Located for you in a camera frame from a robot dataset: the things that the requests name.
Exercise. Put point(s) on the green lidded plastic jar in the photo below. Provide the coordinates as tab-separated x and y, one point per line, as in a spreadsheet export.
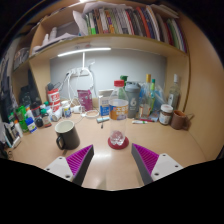
21	114

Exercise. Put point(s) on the clear plastic bag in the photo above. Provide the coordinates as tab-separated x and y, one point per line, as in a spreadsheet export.
160	98

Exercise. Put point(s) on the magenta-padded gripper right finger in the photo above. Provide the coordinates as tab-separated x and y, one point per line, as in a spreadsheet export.
146	160

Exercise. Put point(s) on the brown jar with white lid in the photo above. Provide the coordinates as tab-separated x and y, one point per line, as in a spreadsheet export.
165	115

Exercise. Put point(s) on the black plastic container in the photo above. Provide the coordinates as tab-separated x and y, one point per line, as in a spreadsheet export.
25	96

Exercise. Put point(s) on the brown ceramic mug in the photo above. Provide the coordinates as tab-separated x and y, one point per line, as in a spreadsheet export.
178	120

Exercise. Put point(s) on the clear glass bottle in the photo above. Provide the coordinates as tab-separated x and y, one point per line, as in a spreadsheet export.
174	93

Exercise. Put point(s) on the white pill bottle blue label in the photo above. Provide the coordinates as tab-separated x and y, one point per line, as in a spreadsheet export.
66	110

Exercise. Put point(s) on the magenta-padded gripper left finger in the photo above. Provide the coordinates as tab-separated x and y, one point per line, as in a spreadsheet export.
78	160

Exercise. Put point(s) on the clear bottle with red cap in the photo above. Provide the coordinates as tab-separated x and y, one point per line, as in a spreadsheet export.
118	110

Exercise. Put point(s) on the round white-rimmed lid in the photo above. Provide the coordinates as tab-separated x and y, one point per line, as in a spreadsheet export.
87	115

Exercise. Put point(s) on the white toothpaste tube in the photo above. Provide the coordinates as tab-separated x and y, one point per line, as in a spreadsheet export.
140	122

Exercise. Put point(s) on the maroon pouch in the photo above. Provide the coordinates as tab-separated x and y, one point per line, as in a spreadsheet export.
85	100

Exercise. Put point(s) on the black mug with white inside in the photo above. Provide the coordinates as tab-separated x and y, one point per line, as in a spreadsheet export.
68	136

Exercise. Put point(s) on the flat round red coaster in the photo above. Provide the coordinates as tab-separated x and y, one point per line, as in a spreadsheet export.
111	146

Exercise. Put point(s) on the white LED light bar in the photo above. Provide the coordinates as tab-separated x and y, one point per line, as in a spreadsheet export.
85	51

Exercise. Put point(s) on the green-capped slim bottle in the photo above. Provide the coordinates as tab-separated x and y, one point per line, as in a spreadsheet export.
153	86

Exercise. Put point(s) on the blue and white carton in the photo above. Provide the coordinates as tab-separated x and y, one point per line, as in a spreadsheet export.
104	106

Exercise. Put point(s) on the grey shaker bottle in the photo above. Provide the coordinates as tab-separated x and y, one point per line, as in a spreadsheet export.
133	101

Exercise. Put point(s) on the white wall power outlet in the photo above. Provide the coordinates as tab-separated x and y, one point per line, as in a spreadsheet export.
78	72

